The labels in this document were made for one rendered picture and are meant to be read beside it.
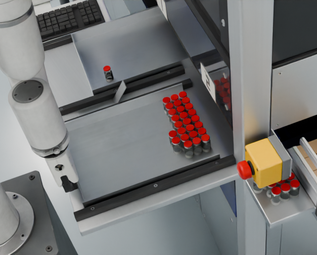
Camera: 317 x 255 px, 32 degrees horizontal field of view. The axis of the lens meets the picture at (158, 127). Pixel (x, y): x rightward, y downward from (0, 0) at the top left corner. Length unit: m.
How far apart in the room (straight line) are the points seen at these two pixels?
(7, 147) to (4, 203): 1.45
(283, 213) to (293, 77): 0.32
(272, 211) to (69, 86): 0.68
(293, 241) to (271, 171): 0.58
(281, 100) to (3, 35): 0.57
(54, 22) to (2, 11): 1.00
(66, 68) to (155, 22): 0.31
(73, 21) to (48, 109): 0.84
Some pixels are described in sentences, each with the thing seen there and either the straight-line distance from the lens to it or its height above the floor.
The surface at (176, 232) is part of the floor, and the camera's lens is 2.28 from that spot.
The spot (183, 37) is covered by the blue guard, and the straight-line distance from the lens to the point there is 1.45.
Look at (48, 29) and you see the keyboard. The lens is 1.91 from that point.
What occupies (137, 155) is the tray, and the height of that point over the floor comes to 0.88.
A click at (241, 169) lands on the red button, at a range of 1.18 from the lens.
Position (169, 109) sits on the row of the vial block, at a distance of 1.42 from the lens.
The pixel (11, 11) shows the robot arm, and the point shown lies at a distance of 0.94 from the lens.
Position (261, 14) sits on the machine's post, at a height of 1.35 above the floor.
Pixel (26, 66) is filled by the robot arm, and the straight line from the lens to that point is 1.01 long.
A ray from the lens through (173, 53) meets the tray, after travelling 1.63.
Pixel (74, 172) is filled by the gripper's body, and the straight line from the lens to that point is 1.23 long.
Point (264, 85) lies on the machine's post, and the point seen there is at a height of 1.17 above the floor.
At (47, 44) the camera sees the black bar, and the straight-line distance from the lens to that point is 1.73.
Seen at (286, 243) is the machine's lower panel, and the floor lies 0.45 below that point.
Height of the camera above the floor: 1.97
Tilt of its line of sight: 49 degrees down
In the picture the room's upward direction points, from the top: 11 degrees counter-clockwise
